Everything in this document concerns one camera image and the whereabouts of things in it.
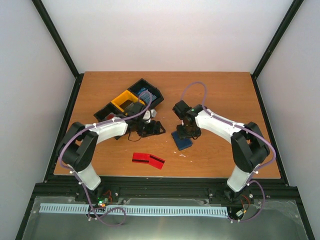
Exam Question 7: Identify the blue leather card holder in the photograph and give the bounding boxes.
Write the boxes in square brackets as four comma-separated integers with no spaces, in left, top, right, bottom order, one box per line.
[171,131,193,151]

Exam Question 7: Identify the red black-stripe credit card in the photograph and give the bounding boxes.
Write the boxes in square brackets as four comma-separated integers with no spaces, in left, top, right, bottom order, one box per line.
[148,154,165,170]

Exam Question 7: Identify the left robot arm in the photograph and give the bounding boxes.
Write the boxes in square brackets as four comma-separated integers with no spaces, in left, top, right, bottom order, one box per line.
[57,102,166,202]

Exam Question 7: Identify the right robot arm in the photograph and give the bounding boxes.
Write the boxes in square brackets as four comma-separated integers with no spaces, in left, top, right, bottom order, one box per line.
[171,100,270,201]

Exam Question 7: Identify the dark card stack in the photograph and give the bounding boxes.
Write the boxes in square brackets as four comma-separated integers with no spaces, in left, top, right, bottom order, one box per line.
[120,99,135,111]

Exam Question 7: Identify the blue card stack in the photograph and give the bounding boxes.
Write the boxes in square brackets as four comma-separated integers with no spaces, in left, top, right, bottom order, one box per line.
[136,87,158,104]

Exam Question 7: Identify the white red card stack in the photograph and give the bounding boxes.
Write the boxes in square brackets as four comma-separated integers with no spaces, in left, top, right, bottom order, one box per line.
[105,113,116,120]

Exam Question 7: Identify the yellow middle bin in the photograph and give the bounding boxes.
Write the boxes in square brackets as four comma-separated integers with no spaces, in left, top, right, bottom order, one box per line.
[111,90,146,112]

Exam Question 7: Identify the left black bin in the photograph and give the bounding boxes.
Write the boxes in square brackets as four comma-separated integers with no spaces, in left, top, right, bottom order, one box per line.
[93,103,121,141]

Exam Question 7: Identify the black bin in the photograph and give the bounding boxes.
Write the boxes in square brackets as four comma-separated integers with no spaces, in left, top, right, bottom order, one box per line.
[128,78,164,109]
[93,103,121,141]

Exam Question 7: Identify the right black bin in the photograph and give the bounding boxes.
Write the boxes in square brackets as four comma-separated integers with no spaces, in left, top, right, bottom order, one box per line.
[128,78,164,109]

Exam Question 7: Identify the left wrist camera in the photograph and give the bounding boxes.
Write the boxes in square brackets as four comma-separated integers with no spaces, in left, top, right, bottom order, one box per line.
[142,109,157,123]

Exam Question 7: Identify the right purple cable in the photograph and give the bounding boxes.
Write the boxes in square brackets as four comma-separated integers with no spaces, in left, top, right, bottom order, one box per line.
[179,81,277,186]

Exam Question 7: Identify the purple cable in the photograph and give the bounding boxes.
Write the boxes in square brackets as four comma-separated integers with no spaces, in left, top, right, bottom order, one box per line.
[59,90,153,201]
[179,81,277,186]

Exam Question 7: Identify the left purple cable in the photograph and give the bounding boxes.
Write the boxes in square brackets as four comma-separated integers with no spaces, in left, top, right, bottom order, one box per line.
[59,90,153,201]

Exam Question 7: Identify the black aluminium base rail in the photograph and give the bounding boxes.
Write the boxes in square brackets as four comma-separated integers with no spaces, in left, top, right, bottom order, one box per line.
[32,175,300,200]

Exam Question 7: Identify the light blue cable duct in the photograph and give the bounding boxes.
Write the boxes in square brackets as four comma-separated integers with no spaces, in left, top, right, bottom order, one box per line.
[38,203,228,218]

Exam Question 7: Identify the left black frame post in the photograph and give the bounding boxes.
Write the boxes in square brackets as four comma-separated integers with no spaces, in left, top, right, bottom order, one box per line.
[31,0,85,81]

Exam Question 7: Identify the black frame post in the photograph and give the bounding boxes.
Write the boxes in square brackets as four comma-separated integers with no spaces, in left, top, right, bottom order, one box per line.
[31,0,85,81]
[251,0,305,80]

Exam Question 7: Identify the right black frame post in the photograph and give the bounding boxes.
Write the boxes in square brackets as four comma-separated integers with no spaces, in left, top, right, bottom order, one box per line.
[251,0,305,80]

